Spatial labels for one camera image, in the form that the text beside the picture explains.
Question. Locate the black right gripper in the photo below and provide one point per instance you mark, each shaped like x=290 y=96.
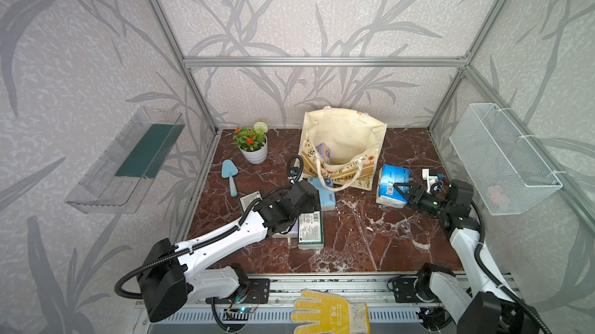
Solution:
x=417 y=193

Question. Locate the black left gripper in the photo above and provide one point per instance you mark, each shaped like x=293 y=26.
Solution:
x=313 y=203

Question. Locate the purple tissue pack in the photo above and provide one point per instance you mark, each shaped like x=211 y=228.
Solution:
x=324 y=152
x=291 y=232

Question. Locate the cream floral canvas tote bag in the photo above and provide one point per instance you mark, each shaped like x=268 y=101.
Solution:
x=355 y=140

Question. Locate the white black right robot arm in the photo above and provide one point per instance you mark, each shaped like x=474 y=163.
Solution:
x=488 y=305

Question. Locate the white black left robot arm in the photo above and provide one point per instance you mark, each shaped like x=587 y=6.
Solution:
x=173 y=273

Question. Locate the green white tissue pack centre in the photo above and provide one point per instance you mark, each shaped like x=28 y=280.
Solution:
x=310 y=231

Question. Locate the light blue cartoon tissue pack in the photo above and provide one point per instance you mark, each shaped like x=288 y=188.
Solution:
x=327 y=198

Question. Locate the teal small shovel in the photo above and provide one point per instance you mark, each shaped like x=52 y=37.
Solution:
x=229 y=171

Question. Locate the potted plant white pot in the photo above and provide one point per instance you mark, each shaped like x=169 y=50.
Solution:
x=252 y=142

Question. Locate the yellow knit work glove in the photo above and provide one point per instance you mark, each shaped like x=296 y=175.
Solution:
x=321 y=312

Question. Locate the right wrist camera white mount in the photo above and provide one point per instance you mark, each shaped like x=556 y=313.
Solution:
x=433 y=181

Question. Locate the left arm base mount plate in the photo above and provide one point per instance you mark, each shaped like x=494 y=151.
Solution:
x=255 y=291

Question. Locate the white wire mesh basket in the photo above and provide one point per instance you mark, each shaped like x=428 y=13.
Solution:
x=509 y=174

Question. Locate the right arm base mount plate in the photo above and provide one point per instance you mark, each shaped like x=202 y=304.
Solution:
x=404 y=291

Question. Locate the clear acrylic wall shelf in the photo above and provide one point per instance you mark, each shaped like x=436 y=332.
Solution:
x=120 y=179

